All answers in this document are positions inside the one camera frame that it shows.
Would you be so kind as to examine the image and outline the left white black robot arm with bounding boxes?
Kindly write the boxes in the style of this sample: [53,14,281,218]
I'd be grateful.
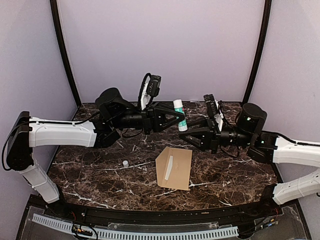
[1,87,185,218]

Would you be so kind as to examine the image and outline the brown kraft paper envelope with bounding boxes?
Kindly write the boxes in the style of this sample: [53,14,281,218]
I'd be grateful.
[155,146,193,191]

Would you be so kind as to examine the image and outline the green white glue stick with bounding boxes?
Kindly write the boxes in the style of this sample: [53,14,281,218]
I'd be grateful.
[173,99,188,132]

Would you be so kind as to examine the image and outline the right black frame post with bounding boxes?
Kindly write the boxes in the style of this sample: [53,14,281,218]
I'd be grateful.
[241,0,272,105]

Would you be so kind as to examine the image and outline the black curved front rail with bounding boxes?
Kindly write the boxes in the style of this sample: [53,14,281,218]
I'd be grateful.
[53,202,283,225]

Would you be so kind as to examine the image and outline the white glue stick cap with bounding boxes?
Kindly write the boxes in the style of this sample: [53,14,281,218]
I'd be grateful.
[122,160,129,168]

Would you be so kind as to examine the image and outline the left black frame post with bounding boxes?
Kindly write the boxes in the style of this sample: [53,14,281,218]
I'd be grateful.
[49,0,82,108]

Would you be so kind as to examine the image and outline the white slotted cable duct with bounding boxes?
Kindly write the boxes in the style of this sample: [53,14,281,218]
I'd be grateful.
[31,213,239,240]

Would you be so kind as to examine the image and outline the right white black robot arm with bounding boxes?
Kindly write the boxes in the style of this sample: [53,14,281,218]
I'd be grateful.
[179,102,320,217]

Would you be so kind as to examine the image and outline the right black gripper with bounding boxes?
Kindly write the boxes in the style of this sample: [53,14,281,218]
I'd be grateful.
[179,116,254,154]

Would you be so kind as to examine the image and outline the black frame post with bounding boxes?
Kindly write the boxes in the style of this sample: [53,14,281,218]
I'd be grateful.
[49,0,82,108]
[241,0,272,105]

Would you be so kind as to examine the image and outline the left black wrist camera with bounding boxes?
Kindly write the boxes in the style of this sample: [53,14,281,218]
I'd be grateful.
[138,72,162,110]

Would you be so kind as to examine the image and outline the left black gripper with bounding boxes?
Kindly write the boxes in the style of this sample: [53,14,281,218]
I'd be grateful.
[111,101,187,135]

